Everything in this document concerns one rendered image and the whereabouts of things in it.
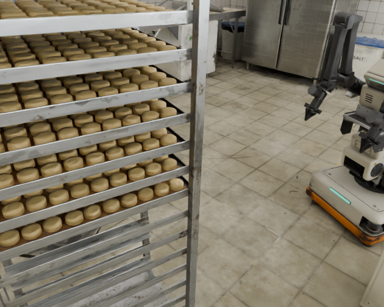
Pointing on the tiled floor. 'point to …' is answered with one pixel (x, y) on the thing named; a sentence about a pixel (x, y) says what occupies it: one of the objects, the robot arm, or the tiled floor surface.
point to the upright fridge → (291, 34)
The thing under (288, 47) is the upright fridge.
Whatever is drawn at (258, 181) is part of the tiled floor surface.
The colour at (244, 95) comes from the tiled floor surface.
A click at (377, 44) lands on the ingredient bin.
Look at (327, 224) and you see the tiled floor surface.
